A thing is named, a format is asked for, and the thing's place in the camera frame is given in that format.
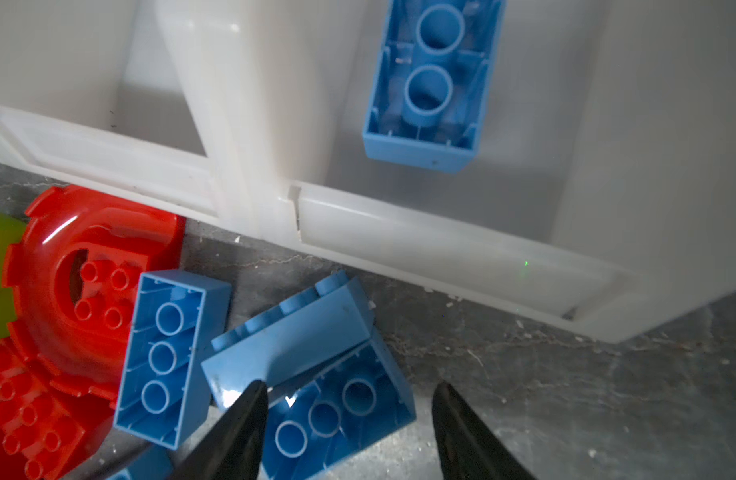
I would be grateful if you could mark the red brick under arch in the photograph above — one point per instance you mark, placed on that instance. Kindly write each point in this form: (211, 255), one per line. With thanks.
(44, 433)

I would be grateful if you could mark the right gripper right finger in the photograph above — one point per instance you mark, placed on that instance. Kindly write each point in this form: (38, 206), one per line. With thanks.
(467, 447)

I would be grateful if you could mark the blue brick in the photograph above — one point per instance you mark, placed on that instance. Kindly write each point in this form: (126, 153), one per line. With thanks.
(164, 396)
(429, 98)
(153, 463)
(355, 401)
(289, 339)

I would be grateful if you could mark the right white bin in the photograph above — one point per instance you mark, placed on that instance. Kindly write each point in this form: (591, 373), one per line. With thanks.
(602, 199)

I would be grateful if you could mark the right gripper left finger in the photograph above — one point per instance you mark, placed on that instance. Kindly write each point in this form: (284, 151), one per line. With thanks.
(233, 448)

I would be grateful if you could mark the white bin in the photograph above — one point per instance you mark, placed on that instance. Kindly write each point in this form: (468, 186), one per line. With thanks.
(602, 199)
(89, 95)

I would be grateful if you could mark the red curved arch piece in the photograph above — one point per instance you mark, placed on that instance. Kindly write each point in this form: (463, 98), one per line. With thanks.
(74, 276)

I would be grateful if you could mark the left white bin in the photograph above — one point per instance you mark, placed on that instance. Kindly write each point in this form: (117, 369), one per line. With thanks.
(89, 95)

